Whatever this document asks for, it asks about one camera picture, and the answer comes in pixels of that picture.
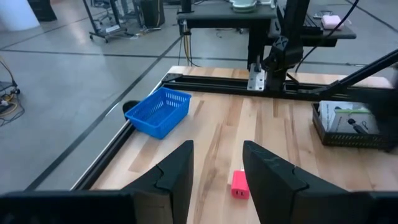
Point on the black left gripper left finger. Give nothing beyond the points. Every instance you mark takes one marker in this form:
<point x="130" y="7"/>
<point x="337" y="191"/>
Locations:
<point x="174" y="174"/>

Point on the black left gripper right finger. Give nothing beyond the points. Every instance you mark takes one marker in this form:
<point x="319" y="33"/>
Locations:
<point x="270" y="180"/>

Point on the red wall charger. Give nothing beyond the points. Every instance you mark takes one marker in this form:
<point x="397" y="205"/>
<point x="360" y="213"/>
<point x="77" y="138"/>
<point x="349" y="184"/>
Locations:
<point x="239" y="186"/>

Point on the white Acer card reader box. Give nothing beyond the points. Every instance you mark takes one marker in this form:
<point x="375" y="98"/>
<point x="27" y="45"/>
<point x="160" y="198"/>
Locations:
<point x="326" y="113"/>
<point x="351" y="124"/>

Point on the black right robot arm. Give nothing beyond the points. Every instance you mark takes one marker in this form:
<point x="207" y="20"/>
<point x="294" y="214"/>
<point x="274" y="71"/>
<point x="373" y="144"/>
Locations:
<point x="290" y="46"/>

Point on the black mesh basket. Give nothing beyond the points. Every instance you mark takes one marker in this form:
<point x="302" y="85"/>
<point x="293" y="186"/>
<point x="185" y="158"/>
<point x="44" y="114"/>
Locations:
<point x="348" y="140"/>

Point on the blue plastic slotted basket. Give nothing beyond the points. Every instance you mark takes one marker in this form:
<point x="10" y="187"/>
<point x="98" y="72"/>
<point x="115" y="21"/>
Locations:
<point x="155" y="115"/>

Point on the black rounded edge fixture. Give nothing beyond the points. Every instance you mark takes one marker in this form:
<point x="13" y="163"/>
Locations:
<point x="129" y="106"/>

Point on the pink soft pouch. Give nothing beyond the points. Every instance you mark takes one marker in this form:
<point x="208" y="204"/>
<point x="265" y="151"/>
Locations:
<point x="332" y="22"/>

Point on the black keyboard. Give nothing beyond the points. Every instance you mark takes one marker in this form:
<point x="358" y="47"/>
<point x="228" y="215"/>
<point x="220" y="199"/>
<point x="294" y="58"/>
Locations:
<point x="312" y="25"/>

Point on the black wheeled cart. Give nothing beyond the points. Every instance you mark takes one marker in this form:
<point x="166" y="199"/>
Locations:
<point x="105" y="28"/>

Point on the black floor cabinet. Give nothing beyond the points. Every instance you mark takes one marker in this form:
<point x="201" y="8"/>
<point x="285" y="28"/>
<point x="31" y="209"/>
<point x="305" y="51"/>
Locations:
<point x="152" y="12"/>

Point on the black desk with shelf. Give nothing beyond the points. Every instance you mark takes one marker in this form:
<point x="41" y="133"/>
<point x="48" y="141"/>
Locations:
<point x="224" y="15"/>

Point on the black aluminium table frame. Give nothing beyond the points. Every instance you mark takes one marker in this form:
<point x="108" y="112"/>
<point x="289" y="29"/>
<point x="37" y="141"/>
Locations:
<point x="211" y="84"/>

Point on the silver metal bracket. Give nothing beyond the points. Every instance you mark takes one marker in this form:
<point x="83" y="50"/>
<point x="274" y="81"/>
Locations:
<point x="256" y="79"/>

